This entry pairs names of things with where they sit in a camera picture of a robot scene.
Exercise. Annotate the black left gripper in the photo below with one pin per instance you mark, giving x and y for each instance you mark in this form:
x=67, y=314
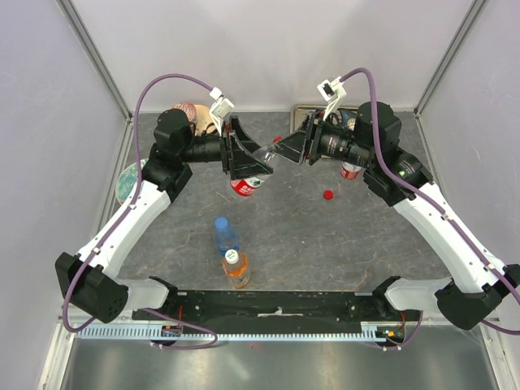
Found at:
x=242, y=163

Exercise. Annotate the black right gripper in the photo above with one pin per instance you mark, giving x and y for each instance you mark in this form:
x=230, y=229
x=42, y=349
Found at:
x=310, y=136

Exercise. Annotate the clear bottle red label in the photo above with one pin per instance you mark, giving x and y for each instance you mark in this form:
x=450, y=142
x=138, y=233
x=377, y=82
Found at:
x=349, y=171

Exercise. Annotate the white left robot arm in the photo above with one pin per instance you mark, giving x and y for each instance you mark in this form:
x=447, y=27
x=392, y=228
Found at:
x=87, y=279

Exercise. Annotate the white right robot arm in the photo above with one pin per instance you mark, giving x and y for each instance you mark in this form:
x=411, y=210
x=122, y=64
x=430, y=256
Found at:
x=478, y=281

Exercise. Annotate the blue water bottle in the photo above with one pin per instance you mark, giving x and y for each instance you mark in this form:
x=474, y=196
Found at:
x=225, y=236

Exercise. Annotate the orange drink bottle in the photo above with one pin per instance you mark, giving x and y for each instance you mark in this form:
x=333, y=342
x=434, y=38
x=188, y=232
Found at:
x=236, y=268

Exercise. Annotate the silver metal tray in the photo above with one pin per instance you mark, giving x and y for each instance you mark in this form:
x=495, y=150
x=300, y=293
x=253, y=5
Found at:
x=299, y=112

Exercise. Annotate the beige floral plate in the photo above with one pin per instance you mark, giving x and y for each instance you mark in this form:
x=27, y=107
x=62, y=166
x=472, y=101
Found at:
x=204, y=122

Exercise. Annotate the blue star-shaped dish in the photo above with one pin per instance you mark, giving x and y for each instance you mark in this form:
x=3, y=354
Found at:
x=347, y=118

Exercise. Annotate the red patterned bowl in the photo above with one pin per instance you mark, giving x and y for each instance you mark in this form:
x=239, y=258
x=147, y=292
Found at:
x=189, y=109

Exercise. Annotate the teal red floral plate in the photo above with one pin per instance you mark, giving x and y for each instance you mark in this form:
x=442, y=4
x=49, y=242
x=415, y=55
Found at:
x=125, y=183

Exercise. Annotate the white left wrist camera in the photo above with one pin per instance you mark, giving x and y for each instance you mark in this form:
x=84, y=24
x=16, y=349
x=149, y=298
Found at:
x=220, y=108

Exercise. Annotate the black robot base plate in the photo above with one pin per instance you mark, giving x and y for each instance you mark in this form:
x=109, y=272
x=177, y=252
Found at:
x=281, y=311

